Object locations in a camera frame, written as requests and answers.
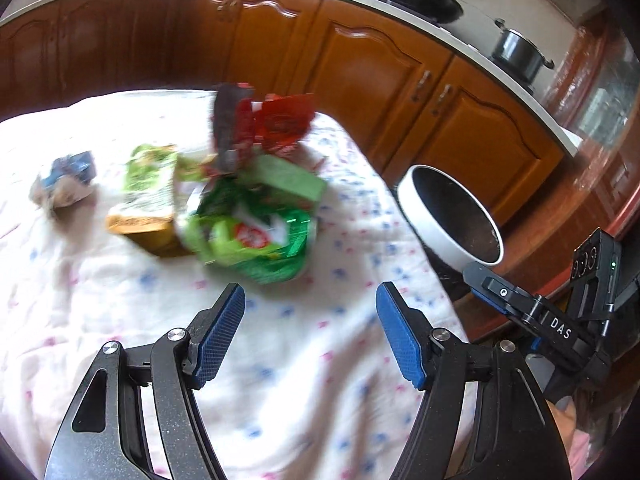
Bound brown yellow carton box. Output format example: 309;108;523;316
106;212;193;258

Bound green carton box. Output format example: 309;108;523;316
237;154;328;211

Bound person's right hand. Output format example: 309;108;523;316
546;399;581;461

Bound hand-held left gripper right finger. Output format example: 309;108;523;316
375;281;573;480

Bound light stone kitchen countertop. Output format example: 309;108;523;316
0;0;583;161

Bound green plastic packet white label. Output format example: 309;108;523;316
177;180;318;286

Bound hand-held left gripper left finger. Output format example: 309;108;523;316
44;282;247;480

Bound wooden glass-door cabinet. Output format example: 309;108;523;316
540;10;640;261

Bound steel pot with lid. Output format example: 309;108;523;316
492;19;556;83

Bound black gas stove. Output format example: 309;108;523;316
387;0;536;93

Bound dark grey red wrapper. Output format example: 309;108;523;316
210;82;256;173

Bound wooden kitchen base cabinet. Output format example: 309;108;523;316
0;0;566;226

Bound red snack packet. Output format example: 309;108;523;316
250;92;316;153

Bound white round trash bin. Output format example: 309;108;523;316
397;164;505;271

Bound white floral tablecloth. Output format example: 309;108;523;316
0;89;476;480

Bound light green snack bag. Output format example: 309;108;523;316
112;144;181;221

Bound blue white wrapper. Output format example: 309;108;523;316
29;151;98;211

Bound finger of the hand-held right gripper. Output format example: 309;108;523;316
462;261;588;356

